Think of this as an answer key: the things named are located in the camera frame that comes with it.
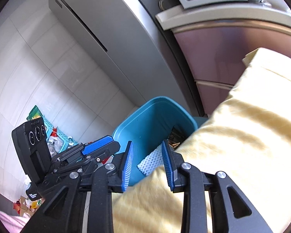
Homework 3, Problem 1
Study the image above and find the kitchen counter with cabinets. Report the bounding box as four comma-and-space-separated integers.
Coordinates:
156, 4, 291, 115

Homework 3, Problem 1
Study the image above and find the silver refrigerator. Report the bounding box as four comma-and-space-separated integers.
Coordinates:
49, 0, 205, 116

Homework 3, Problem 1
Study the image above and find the blue plastic trash bin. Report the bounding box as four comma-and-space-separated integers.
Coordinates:
112, 96, 198, 186

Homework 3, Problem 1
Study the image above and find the teal basket of clutter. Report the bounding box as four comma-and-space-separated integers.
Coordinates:
27, 105, 77, 157

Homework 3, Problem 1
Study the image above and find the yellow quilted tablecloth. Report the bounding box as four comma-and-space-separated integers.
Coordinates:
112, 48, 291, 232

